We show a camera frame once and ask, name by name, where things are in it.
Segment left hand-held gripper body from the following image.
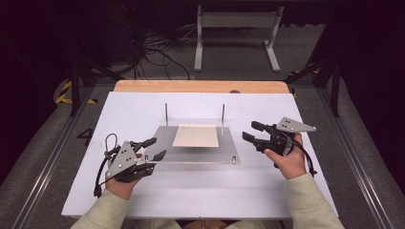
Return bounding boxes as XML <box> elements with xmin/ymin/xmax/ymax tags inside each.
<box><xmin>105</xmin><ymin>139</ymin><xmax>158</xmax><ymax>184</ymax></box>

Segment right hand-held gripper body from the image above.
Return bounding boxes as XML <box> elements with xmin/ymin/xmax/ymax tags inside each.
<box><xmin>253</xmin><ymin>116</ymin><xmax>318</xmax><ymax>157</ymax></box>

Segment clear acrylic frame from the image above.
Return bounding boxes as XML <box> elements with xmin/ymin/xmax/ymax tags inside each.
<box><xmin>143</xmin><ymin>102</ymin><xmax>243</xmax><ymax>166</ymax></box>

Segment cream paper card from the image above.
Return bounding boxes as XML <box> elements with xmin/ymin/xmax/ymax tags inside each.
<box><xmin>171</xmin><ymin>123</ymin><xmax>221</xmax><ymax>149</ymax></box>

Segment person's right hand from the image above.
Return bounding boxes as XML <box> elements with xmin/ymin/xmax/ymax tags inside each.
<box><xmin>264</xmin><ymin>131</ymin><xmax>309</xmax><ymax>181</ymax></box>

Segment person's left hand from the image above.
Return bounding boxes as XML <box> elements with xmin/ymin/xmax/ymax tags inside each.
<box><xmin>104</xmin><ymin>152</ymin><xmax>145</xmax><ymax>201</ymax></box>

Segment white board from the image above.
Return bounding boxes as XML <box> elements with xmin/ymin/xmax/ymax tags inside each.
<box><xmin>60</xmin><ymin>91</ymin><xmax>339</xmax><ymax>220</ymax></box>

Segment yellow black floor tape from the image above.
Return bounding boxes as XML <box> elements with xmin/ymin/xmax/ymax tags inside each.
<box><xmin>287</xmin><ymin>67</ymin><xmax>320</xmax><ymax>78</ymax></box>
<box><xmin>54</xmin><ymin>79</ymin><xmax>98</xmax><ymax>106</ymax></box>

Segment person's clothed lap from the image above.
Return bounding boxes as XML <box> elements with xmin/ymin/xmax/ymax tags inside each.
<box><xmin>132</xmin><ymin>218</ymin><xmax>289</xmax><ymax>229</ymax></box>

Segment wooden table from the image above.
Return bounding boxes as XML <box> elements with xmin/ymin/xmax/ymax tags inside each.
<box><xmin>113</xmin><ymin>79</ymin><xmax>291</xmax><ymax>94</ymax></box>

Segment black tripod stand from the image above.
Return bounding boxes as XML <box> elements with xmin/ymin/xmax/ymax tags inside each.
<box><xmin>284</xmin><ymin>56</ymin><xmax>344</xmax><ymax>118</ymax></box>
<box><xmin>61</xmin><ymin>6</ymin><xmax>128</xmax><ymax>118</ymax></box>

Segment white metal stand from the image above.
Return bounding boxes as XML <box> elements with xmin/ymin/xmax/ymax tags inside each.
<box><xmin>193</xmin><ymin>4</ymin><xmax>286</xmax><ymax>73</ymax></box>

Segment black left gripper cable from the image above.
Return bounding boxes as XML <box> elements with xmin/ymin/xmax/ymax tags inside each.
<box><xmin>93</xmin><ymin>132</ymin><xmax>119</xmax><ymax>198</ymax></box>

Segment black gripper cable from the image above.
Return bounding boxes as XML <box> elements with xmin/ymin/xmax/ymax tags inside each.
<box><xmin>93</xmin><ymin>132</ymin><xmax>119</xmax><ymax>198</ymax></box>
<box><xmin>291</xmin><ymin>138</ymin><xmax>319</xmax><ymax>178</ymax></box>

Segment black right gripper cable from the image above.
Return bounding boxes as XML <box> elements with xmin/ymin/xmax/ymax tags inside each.
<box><xmin>291</xmin><ymin>138</ymin><xmax>319</xmax><ymax>178</ymax></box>

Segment aluminium rail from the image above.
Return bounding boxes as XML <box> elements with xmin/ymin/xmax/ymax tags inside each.
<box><xmin>314</xmin><ymin>86</ymin><xmax>396</xmax><ymax>229</ymax></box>
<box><xmin>10</xmin><ymin>85</ymin><xmax>97</xmax><ymax>229</ymax></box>

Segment tangle of black floor cables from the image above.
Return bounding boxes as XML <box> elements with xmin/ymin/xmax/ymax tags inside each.
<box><xmin>125</xmin><ymin>23</ymin><xmax>192</xmax><ymax>81</ymax></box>

